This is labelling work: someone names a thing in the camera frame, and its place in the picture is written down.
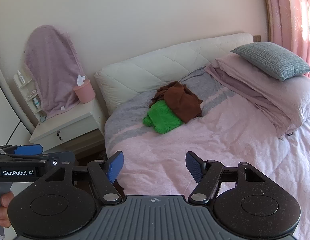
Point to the white bottle blue label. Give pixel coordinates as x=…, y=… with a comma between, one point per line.
x=36, y=103

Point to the folded pink duvet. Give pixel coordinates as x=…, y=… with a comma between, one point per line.
x=282, y=97

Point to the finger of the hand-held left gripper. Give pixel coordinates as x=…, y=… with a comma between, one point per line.
x=28, y=149
x=67, y=156

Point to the white nightstand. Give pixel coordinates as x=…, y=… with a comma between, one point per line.
x=70, y=120

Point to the purple towel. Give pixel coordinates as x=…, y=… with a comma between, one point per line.
x=52, y=67

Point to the wooden headboard frame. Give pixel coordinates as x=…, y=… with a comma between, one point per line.
x=256, y=38

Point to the pink grey striped blanket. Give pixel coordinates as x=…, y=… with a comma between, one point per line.
x=195, y=140

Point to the pink curtain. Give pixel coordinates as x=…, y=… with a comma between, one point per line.
x=290, y=17

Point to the drawer key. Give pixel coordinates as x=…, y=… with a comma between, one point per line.
x=59, y=135

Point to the white quilted headboard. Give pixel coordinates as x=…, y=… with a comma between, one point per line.
x=150, y=65

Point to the clear bottle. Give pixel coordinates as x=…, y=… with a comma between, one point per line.
x=20, y=77

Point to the pink bucket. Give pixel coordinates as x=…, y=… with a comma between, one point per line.
x=85, y=92

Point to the green knitted garment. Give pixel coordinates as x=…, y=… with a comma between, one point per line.
x=162, y=118

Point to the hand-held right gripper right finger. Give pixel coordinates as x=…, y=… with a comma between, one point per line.
x=193, y=166

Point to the person's left hand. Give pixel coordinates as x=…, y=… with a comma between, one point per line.
x=2, y=217

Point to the grey checked pillow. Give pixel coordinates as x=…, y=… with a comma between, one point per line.
x=270, y=57

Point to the white wall shelf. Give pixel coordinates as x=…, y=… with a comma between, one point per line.
x=26, y=87

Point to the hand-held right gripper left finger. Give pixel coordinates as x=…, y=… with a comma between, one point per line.
x=116, y=166

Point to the white curved furniture panel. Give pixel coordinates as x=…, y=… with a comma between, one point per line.
x=10, y=100

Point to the brown cloth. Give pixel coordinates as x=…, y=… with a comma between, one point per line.
x=182, y=102

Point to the white tissue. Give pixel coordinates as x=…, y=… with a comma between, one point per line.
x=80, y=80

